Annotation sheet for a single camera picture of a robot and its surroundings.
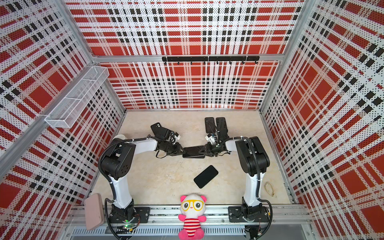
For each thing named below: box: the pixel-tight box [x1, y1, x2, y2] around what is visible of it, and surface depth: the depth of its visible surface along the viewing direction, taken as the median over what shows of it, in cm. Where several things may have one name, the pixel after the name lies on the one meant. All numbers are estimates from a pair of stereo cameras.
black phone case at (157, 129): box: [150, 122, 168, 137], surface depth 113 cm
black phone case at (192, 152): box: [182, 145, 205, 159], surface depth 96 cm
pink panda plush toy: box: [178, 193, 207, 240], surface depth 70 cm
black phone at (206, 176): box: [193, 165, 219, 189], surface depth 88 cm
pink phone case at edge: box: [84, 193, 105, 231], surface depth 75 cm
